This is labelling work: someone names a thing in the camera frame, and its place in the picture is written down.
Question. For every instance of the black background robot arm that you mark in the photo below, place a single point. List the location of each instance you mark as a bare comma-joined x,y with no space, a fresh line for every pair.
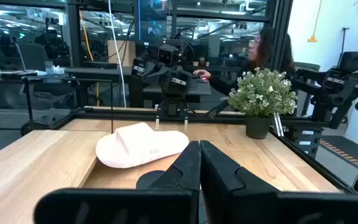
331,87

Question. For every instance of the pink foam slide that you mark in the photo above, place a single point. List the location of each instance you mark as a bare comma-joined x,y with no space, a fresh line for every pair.
141,146

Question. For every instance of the person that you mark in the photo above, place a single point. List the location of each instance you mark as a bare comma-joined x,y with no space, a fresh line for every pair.
261,46

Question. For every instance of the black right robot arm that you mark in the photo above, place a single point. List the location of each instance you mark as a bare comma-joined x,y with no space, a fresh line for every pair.
174,107

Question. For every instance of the black foam slide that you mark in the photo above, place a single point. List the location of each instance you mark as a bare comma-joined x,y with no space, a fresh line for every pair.
148,179

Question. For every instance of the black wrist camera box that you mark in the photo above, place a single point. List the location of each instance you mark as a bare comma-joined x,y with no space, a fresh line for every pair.
168,54

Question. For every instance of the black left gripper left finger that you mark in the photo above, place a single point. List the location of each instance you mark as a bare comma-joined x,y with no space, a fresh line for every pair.
120,207

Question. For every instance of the black mat with orange stripe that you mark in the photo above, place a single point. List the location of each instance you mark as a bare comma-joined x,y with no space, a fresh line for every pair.
353,149

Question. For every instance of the white-flowered plant in dark pot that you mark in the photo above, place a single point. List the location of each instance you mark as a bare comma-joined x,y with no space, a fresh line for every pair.
261,93

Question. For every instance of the cardboard box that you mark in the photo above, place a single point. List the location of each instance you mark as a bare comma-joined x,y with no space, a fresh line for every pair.
121,53

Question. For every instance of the grey desk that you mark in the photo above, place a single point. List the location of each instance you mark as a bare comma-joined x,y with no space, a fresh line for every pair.
197,90
98,71

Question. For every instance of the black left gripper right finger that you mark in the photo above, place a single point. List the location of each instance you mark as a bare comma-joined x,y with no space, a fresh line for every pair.
259,208

